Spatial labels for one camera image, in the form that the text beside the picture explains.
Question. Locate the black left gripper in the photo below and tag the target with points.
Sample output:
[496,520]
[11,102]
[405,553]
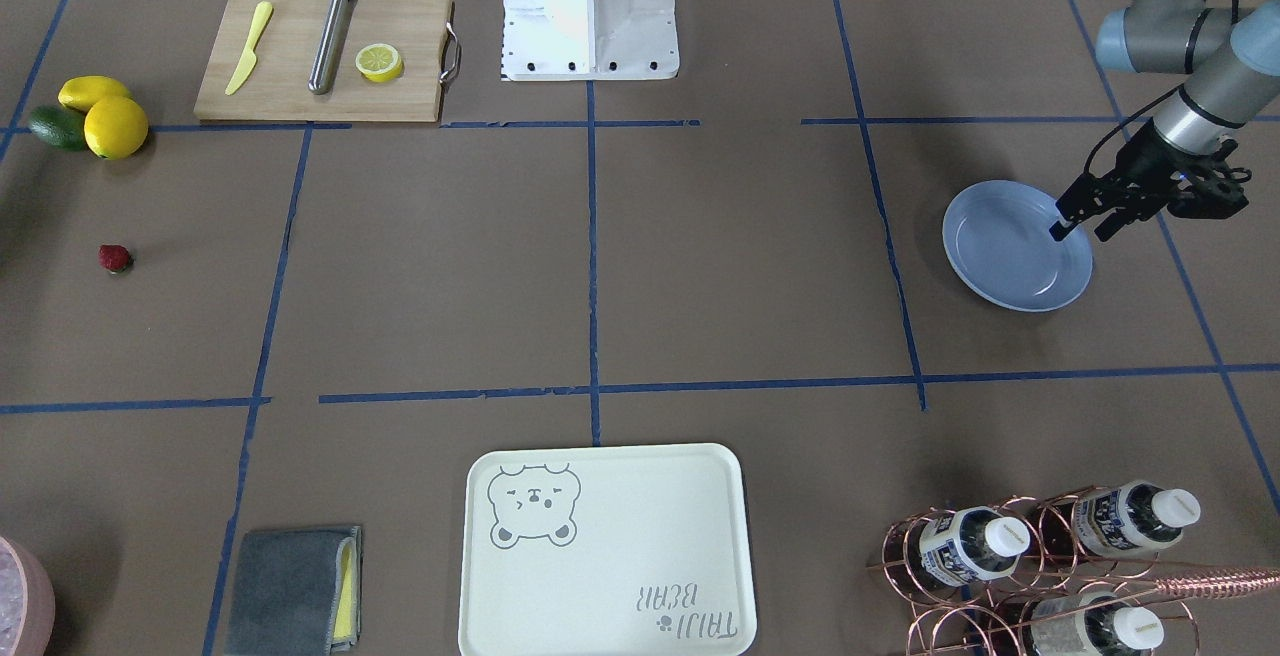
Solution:
[1146,157]

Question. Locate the blue plate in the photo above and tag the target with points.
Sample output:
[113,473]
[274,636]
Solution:
[996,236]

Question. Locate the red strawberry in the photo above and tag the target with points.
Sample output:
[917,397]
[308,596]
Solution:
[115,258]

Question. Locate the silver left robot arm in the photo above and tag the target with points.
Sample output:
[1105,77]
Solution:
[1228,57]

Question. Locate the tea bottle white cap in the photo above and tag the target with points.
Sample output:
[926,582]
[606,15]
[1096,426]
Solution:
[972,544]

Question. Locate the cream bear tray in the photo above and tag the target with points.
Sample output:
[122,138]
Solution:
[624,550]

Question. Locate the half lemon slice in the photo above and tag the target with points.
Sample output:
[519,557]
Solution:
[379,63]

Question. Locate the steel muddler black cap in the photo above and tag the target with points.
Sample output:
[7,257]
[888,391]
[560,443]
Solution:
[327,57]

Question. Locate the yellow plastic knife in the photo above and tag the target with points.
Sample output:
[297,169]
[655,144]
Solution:
[248,58]

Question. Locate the grey folded cloth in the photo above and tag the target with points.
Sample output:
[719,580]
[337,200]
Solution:
[297,592]

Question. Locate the yellow lemon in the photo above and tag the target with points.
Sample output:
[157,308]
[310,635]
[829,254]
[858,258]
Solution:
[81,93]
[116,127]

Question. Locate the green avocado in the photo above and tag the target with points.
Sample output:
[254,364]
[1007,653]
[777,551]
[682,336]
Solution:
[59,127]

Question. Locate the pink bowl with ice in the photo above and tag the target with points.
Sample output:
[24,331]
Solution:
[27,602]

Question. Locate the copper wire bottle rack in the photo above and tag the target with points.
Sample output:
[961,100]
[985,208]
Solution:
[1045,587]

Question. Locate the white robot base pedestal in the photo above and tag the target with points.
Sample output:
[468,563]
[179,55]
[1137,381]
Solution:
[589,40]

